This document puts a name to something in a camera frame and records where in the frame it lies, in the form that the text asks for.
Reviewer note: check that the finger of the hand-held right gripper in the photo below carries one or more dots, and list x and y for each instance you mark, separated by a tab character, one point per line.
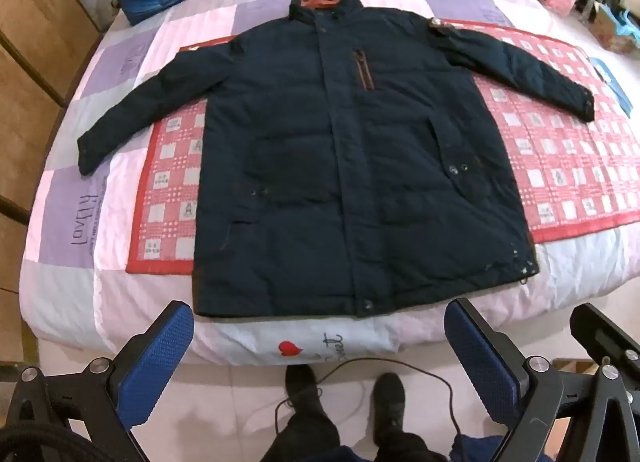
610	339

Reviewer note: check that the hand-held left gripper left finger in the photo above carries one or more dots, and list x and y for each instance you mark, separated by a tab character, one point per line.
155	367

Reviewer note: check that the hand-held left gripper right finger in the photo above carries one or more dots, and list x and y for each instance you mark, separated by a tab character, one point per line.
480	367

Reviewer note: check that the dark navy padded jacket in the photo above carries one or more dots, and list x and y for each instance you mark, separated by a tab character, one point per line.
325	167

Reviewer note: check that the person's black right shoe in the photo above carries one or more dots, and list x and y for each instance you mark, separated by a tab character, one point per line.
390	399

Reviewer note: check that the person's black shoe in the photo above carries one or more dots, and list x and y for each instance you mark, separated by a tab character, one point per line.
305	392
390	399

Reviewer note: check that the person's right leg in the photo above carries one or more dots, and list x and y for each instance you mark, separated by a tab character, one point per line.
410	447

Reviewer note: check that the person's black left shoe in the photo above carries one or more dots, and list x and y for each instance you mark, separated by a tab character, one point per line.
305	392

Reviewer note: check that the red checked mat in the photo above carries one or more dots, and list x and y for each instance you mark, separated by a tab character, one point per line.
560	152

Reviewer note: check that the blue paper card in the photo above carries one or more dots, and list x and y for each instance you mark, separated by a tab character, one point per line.
617	87

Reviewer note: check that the small cardboard box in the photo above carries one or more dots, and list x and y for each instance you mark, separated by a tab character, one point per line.
607	29

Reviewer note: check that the cyan plastic item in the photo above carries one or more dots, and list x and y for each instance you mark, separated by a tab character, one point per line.
627	24

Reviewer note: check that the wooden wardrobe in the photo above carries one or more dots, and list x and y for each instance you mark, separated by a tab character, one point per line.
30	17

